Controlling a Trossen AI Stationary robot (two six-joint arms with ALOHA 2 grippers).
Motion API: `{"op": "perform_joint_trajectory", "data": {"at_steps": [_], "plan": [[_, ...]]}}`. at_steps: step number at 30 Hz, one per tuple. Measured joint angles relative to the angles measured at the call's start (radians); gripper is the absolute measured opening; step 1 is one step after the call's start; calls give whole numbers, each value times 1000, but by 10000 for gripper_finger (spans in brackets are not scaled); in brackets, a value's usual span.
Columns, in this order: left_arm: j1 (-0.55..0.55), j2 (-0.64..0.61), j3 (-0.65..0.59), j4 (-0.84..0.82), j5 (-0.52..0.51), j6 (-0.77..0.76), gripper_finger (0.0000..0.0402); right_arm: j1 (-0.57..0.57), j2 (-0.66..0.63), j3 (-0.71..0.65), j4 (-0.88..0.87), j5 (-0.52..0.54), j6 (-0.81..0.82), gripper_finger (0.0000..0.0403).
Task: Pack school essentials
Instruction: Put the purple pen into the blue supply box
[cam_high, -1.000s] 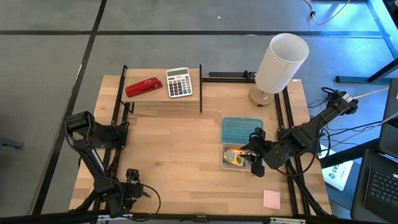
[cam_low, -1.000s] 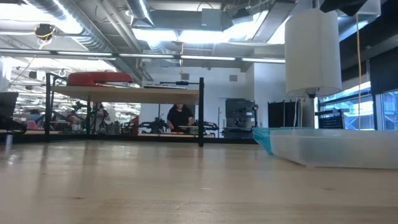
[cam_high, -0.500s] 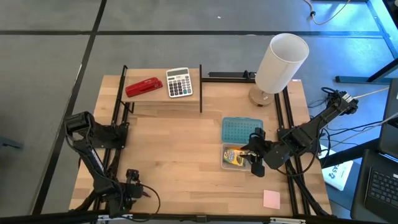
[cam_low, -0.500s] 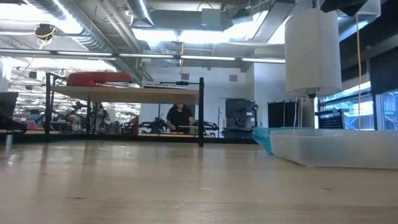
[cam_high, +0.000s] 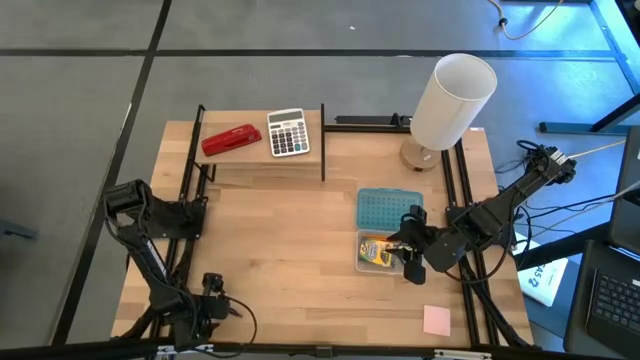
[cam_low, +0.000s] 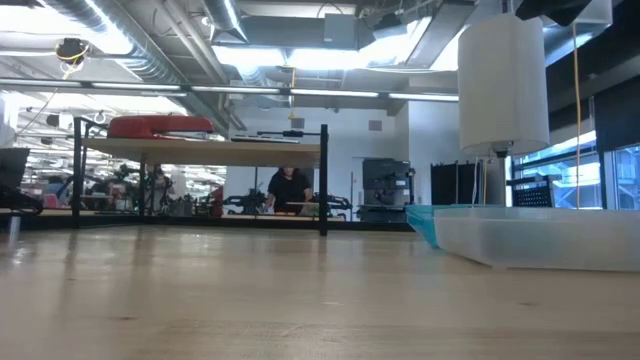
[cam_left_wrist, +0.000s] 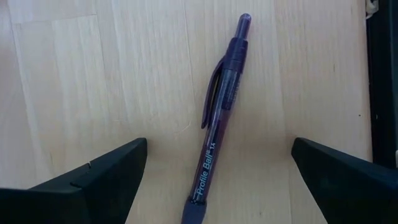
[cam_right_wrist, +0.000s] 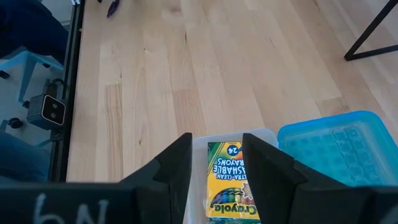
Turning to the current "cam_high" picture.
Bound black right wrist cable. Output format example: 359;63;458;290
443;232;513;285

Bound red stapler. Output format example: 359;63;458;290
200;123;263;158

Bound yellow extension cable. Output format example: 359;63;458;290
566;139;628;161

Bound silver frame bracket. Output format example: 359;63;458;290
156;343;215;357
433;348;494;360

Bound yellow green crayon box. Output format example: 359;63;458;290
357;235;402;270

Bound pink sticky note pad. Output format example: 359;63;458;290
422;304;452;338

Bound beige floor cable black plug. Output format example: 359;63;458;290
487;0;567;42

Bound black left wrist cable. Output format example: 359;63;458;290
218;294;259;359

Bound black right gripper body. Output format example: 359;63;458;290
403;204;444;287

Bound white shade wooden base lamp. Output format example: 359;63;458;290
399;52;499;173

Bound black desk leg bar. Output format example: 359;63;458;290
514;222;612;272

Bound white box blue print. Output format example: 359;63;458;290
516;232;570;308

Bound black neighbouring desk frame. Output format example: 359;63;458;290
538;0;640;136

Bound dark grey chair foot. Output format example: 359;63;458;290
0;219;39;241

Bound white calculator grey keys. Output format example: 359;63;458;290
266;107;312;159

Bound black laptop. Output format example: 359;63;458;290
563;124;640;359

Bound clear pencil case teal lid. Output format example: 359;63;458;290
354;187;427;276

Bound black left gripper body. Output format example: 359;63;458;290
175;272;229;351

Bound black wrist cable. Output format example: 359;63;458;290
218;294;259;359
443;232;513;285

